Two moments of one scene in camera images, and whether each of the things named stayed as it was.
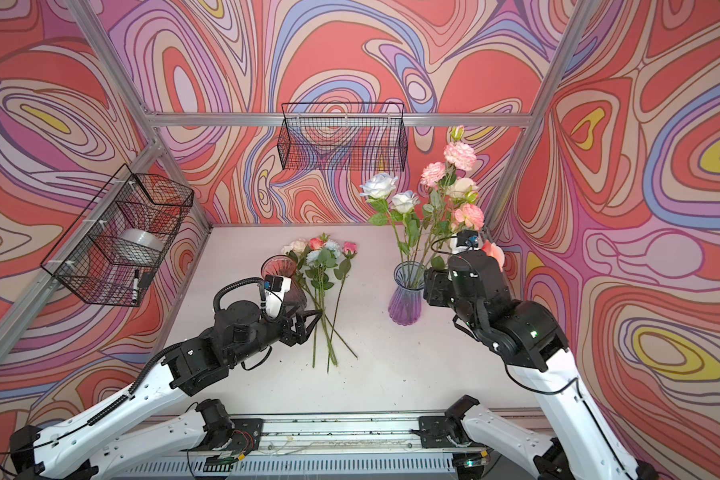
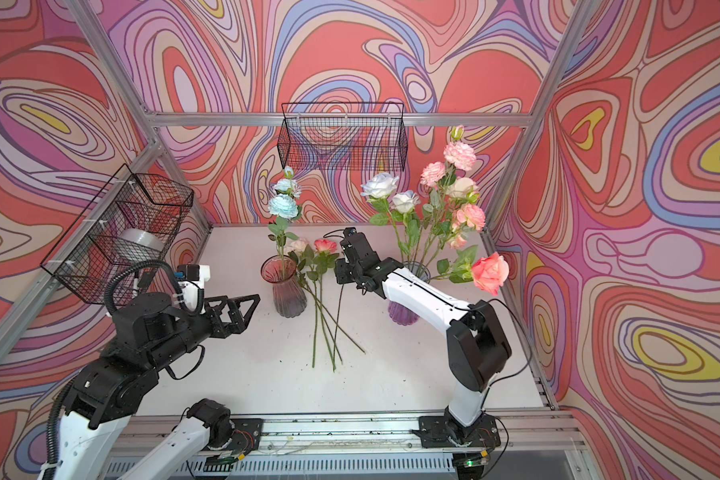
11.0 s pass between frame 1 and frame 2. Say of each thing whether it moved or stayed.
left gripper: moved
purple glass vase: stayed
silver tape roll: stayed
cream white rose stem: stayed
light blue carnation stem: moved
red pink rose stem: moved
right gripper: moved
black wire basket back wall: stayed
